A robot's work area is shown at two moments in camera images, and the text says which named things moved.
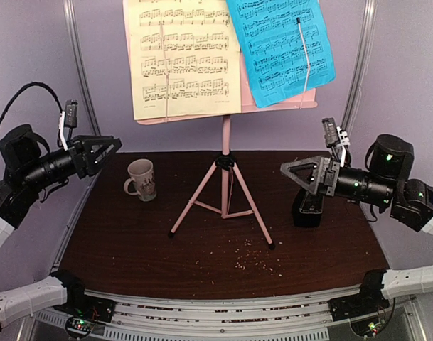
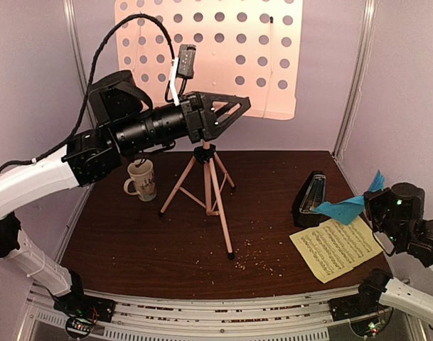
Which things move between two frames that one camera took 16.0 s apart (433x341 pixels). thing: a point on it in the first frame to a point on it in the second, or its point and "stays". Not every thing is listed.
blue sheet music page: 283,46 to 346,209
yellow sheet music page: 185,59 to 333,247
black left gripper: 83,143 to 197,104
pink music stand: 303,99 to 244,49
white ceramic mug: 142,182 stays
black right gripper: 330,176 to 373,204
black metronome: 307,209 stays
